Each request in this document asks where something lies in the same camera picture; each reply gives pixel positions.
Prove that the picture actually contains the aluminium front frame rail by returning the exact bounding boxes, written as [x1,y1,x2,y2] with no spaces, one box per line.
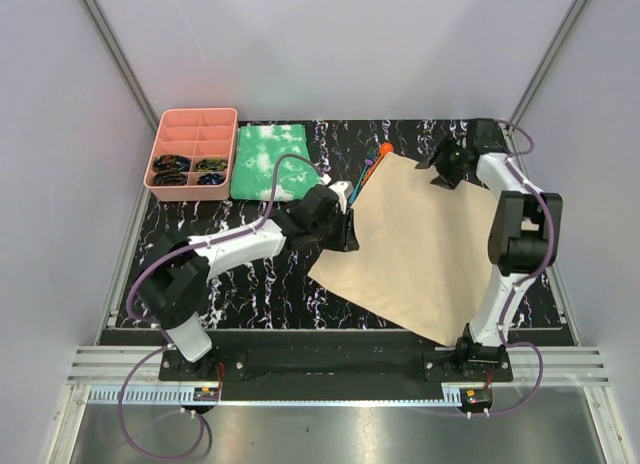
[67,346,609,407]

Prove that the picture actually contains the blue coiled band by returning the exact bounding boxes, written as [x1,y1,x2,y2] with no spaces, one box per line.
[196,172,226,186]

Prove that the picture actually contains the orange plastic spoon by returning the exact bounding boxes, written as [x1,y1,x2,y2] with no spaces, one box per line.
[372,142,394,170]

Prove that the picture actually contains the pink compartment tray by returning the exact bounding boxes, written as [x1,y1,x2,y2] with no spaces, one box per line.
[144,107,239,202]

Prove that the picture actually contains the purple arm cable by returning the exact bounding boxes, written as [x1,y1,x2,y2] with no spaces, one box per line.
[462,121,556,418]
[117,154,334,459]

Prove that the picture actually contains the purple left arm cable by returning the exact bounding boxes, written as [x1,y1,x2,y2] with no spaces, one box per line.
[117,154,334,459]

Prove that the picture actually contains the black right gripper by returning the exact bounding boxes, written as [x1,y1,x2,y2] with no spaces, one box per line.
[414,133,467,191]

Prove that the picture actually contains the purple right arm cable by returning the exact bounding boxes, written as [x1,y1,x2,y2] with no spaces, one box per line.
[462,121,556,418]

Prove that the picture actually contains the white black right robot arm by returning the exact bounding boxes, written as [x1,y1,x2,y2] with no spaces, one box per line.
[417,118,563,382]

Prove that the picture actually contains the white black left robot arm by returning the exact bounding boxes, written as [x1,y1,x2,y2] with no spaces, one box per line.
[132,181,359,380]

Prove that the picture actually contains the yellow green coiled band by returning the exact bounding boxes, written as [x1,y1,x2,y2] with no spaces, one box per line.
[195,157,228,172]

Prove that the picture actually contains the dark coiled band top-left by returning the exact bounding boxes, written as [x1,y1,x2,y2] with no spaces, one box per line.
[153,154,191,173]

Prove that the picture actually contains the teal plastic utensil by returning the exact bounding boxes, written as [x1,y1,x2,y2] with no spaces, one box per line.
[348,158,376,205]

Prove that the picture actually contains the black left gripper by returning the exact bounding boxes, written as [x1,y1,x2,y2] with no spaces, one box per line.
[309,207,359,253]

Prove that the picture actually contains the green white tie-dye cloth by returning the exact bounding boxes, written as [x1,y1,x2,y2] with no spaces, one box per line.
[230,124,321,202]

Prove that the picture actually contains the beige cloth napkin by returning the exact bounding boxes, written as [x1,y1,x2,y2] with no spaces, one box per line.
[308,154,497,346]

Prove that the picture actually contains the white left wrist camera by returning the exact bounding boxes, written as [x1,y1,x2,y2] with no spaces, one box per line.
[329,181,354,213]

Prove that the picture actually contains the dark coiled band bottom-left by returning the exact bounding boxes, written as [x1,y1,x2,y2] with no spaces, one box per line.
[152,171,188,187]

